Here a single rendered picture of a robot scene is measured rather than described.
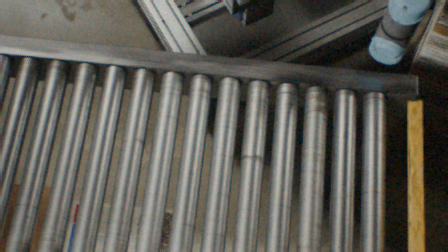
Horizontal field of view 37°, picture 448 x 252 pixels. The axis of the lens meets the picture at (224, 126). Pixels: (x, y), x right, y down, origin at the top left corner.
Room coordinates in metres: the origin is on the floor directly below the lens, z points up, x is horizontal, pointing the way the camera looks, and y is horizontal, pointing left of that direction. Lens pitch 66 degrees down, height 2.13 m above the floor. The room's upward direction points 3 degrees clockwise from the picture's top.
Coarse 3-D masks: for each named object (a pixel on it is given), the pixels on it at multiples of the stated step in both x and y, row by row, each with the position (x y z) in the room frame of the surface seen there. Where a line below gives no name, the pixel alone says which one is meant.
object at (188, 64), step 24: (0, 48) 0.75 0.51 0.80; (24, 48) 0.75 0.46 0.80; (48, 48) 0.76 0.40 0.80; (72, 48) 0.76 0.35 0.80; (96, 48) 0.76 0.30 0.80; (120, 48) 0.77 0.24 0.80; (72, 72) 0.73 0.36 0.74; (192, 72) 0.71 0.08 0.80; (216, 72) 0.72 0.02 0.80; (240, 72) 0.72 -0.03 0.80; (264, 72) 0.72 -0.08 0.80; (288, 72) 0.72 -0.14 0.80; (312, 72) 0.73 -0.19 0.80; (336, 72) 0.73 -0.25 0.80; (360, 72) 0.73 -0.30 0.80; (384, 72) 0.74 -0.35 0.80; (216, 96) 0.71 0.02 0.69; (360, 96) 0.69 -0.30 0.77; (408, 96) 0.68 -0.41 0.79
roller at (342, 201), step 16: (336, 96) 0.68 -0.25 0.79; (352, 96) 0.67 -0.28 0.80; (336, 112) 0.64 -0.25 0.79; (352, 112) 0.63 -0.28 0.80; (336, 128) 0.60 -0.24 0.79; (352, 128) 0.60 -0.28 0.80; (336, 144) 0.56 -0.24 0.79; (352, 144) 0.56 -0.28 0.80; (336, 160) 0.52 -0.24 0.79; (352, 160) 0.52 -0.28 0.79; (336, 176) 0.49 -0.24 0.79; (352, 176) 0.49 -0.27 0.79; (336, 192) 0.45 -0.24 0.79; (352, 192) 0.45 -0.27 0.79; (336, 208) 0.42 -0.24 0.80; (352, 208) 0.42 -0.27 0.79; (336, 224) 0.38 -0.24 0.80; (352, 224) 0.38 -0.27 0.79; (336, 240) 0.35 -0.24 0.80; (352, 240) 0.35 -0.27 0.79
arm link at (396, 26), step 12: (396, 0) 0.78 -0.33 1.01; (408, 0) 0.78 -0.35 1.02; (420, 0) 0.78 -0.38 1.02; (432, 0) 0.81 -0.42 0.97; (396, 12) 0.77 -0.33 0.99; (408, 12) 0.76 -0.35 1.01; (420, 12) 0.76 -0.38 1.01; (384, 24) 0.78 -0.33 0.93; (396, 24) 0.76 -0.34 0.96; (408, 24) 0.75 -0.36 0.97; (396, 36) 0.76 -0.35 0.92; (408, 36) 0.76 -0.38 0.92
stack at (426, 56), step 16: (432, 16) 1.23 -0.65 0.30; (432, 32) 0.98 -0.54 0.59; (416, 48) 1.15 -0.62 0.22; (432, 48) 0.96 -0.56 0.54; (416, 64) 0.97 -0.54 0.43; (432, 64) 0.96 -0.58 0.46; (432, 96) 0.94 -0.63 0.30; (432, 112) 0.93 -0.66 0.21; (400, 128) 0.95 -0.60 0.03; (432, 128) 0.91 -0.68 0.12; (432, 144) 0.90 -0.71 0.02
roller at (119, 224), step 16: (144, 80) 0.69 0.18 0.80; (144, 96) 0.65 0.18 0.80; (128, 112) 0.61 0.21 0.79; (144, 112) 0.61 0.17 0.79; (128, 128) 0.57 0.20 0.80; (144, 128) 0.58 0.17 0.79; (128, 144) 0.53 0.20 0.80; (144, 144) 0.54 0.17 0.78; (128, 160) 0.50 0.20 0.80; (128, 176) 0.46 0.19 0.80; (128, 192) 0.43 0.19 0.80; (112, 208) 0.39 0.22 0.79; (128, 208) 0.40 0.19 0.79; (112, 224) 0.36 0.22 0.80; (128, 224) 0.36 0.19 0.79; (112, 240) 0.33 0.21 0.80; (128, 240) 0.33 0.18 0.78
